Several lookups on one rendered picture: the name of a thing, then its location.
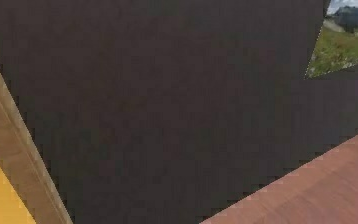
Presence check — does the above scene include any window with landscape view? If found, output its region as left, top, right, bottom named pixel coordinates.
left=305, top=0, right=358, bottom=80

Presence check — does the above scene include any light wooden door frame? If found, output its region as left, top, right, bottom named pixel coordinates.
left=0, top=46, right=74, bottom=224

